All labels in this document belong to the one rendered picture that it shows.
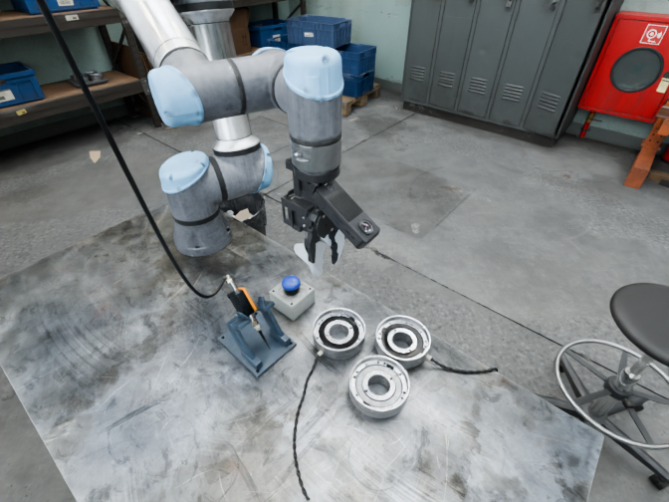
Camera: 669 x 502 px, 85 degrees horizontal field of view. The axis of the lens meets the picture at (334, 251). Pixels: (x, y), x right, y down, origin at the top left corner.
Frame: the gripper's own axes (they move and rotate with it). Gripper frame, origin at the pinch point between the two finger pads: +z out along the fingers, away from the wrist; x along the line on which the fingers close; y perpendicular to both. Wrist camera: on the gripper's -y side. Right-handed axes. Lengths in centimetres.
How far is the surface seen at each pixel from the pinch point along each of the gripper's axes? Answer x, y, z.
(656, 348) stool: -59, -61, 35
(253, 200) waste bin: -61, 106, 59
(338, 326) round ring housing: 0.6, -3.1, 14.2
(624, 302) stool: -72, -51, 35
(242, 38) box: -247, 338, 36
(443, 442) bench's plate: 6.5, -30.0, 16.4
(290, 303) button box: 4.1, 7.3, 11.8
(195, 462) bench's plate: 34.2, -1.8, 16.3
